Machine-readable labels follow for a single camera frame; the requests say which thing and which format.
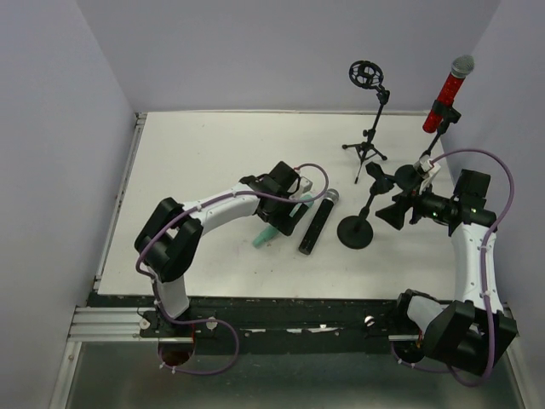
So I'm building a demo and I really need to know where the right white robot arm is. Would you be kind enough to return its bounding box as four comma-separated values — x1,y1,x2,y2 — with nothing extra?
376,170,518,376

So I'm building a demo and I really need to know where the black front mounting rail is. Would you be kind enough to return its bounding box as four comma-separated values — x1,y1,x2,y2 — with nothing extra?
140,297,419,354

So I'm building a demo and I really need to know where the black glitter microphone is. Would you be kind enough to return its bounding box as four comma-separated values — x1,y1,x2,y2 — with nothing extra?
298,188,340,256

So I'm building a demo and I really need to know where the red glitter microphone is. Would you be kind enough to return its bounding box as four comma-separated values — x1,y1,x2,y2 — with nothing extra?
422,55,475,134

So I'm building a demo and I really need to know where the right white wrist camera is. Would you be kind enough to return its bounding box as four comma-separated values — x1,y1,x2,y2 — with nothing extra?
414,155,441,192

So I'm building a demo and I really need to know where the aluminium extrusion frame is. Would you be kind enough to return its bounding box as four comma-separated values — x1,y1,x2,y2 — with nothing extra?
49,112,147,408

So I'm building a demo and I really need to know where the black round-base clip stand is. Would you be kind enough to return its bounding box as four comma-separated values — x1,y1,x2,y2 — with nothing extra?
336,162,399,250

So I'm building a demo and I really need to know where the teal plastic microphone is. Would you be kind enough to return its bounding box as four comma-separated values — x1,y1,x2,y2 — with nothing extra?
252,193,314,249

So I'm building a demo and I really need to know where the black round-base mic stand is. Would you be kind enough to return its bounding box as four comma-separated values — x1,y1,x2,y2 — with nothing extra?
394,107,461,179

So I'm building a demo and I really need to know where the black tripod shock-mount stand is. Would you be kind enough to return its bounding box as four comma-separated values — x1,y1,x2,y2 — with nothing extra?
341,60,392,185

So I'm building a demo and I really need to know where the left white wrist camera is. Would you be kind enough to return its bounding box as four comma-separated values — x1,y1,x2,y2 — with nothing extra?
288,176,313,200

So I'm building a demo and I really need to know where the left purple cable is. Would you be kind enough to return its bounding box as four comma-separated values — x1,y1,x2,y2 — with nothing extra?
135,163,331,376

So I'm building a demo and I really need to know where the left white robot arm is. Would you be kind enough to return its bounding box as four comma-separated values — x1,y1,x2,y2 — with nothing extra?
134,161,312,319

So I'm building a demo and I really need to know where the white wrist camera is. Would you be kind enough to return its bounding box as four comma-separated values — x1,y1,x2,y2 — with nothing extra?
288,176,313,200
414,155,441,192

